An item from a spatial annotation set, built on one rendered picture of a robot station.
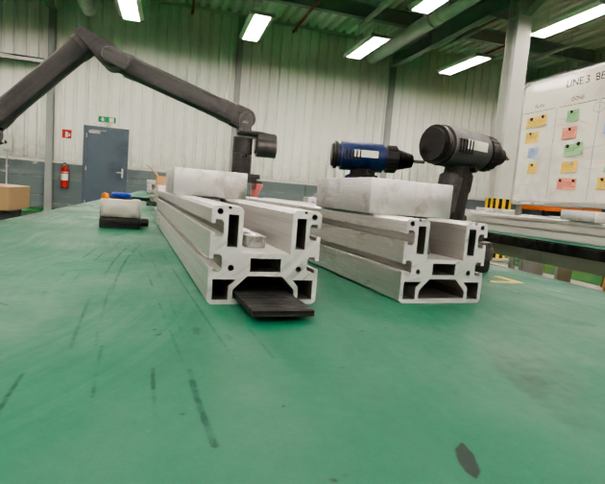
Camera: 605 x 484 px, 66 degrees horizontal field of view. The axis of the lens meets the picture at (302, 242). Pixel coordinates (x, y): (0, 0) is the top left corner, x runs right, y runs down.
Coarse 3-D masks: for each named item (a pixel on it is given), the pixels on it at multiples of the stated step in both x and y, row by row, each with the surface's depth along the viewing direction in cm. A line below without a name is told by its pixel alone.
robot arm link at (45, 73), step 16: (80, 32) 120; (64, 48) 120; (80, 48) 121; (96, 48) 121; (48, 64) 120; (64, 64) 121; (80, 64) 124; (112, 64) 122; (32, 80) 119; (48, 80) 120; (0, 96) 118; (16, 96) 119; (32, 96) 120; (0, 112) 118; (16, 112) 120; (0, 128) 124
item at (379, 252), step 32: (352, 224) 59; (384, 224) 50; (416, 224) 46; (448, 224) 51; (480, 224) 49; (320, 256) 66; (352, 256) 56; (384, 256) 50; (416, 256) 47; (448, 256) 51; (480, 256) 49; (384, 288) 49; (416, 288) 47; (448, 288) 52; (480, 288) 50
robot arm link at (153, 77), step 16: (112, 48) 120; (128, 64) 122; (144, 64) 125; (144, 80) 126; (160, 80) 127; (176, 80) 128; (176, 96) 129; (192, 96) 129; (208, 96) 131; (208, 112) 132; (224, 112) 131; (240, 112) 132
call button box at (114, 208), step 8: (104, 200) 95; (112, 200) 96; (120, 200) 96; (128, 200) 97; (136, 200) 100; (104, 208) 95; (112, 208) 96; (120, 208) 96; (128, 208) 97; (136, 208) 97; (104, 216) 96; (112, 216) 96; (120, 216) 96; (128, 216) 97; (136, 216) 98; (104, 224) 96; (112, 224) 96; (120, 224) 97; (128, 224) 97; (136, 224) 98; (144, 224) 101
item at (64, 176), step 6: (102, 120) 1104; (108, 120) 1107; (114, 120) 1111; (66, 132) 1089; (66, 168) 1084; (60, 174) 1085; (66, 174) 1086; (60, 180) 1086; (66, 180) 1088; (60, 186) 1086; (66, 186) 1090
